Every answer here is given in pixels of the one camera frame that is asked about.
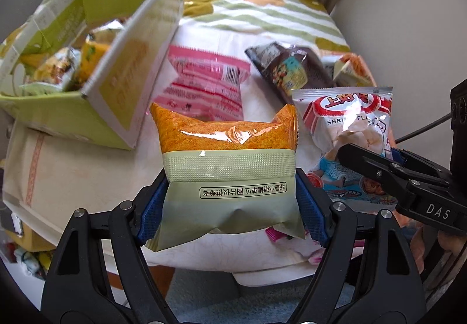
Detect white shrimp chips packet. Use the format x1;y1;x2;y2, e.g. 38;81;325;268
291;86;398;206

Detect green cardboard box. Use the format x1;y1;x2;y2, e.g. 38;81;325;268
0;0;188;151

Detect brown snack packet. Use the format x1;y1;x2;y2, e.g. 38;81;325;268
244;42;336;96

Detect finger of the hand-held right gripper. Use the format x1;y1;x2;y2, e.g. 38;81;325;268
391;148;455;188
336;143;460;235

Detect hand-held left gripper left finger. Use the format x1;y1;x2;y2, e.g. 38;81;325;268
41;167;183;324

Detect beige cloth with orange stripe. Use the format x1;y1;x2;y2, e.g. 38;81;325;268
2;119;165;231

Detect person's right hand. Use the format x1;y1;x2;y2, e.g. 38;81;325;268
436;229;467;255

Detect cream triangular snack packet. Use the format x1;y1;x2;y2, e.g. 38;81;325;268
333;53;377;88

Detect pink snack packet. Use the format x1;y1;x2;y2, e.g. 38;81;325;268
162;46;252;122

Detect yellow carton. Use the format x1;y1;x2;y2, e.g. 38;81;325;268
0;227;55;254

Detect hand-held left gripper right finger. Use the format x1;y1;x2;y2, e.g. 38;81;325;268
288;168;427;324

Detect pile of assorted snack packets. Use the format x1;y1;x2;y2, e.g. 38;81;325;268
15;19;128;94

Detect striped floral blanket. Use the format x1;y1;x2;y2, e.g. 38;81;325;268
0;0;351;62

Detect black cable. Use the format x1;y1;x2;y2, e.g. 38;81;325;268
395;113;452;144

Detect orange and green snack packet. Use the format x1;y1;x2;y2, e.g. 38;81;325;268
149;103;306;252

